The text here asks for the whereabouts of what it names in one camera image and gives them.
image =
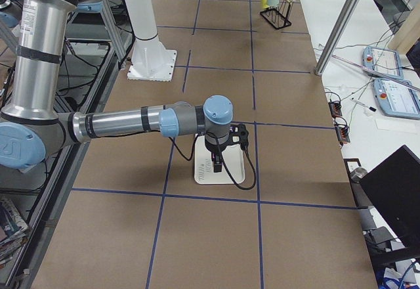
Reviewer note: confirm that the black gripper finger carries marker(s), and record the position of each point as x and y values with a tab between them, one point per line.
217	167

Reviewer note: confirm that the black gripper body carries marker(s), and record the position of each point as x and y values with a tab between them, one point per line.
213	150

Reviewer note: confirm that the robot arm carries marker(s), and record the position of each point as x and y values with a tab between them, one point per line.
30	128

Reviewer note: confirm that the yellow cup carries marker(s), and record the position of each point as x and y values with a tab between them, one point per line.
264	4

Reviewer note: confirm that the white bear tray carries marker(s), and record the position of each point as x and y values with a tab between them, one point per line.
203	165

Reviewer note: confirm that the orange connector box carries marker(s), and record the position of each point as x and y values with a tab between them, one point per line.
335	108
342	132

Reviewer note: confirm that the upper teach pendant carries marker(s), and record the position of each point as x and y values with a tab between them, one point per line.
384	61

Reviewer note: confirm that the teach pendant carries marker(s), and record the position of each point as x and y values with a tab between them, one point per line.
384	61
396	100

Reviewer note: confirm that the steel cylinder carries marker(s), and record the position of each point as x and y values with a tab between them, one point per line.
357	174

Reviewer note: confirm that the black marker pen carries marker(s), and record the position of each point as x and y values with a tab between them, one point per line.
356	101

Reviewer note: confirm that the lower teach pendant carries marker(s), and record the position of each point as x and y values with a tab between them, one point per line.
396	100

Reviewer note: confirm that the black laptop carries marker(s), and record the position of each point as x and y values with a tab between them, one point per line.
393	189

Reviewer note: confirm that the magazine stack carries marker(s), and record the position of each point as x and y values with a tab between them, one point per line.
14	230

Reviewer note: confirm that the black wire cup rack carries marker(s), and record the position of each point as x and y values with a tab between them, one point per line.
278	17

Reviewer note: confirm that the aluminium frame post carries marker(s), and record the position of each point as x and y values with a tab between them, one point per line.
335	35

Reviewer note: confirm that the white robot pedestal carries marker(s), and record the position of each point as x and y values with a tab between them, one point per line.
150	59

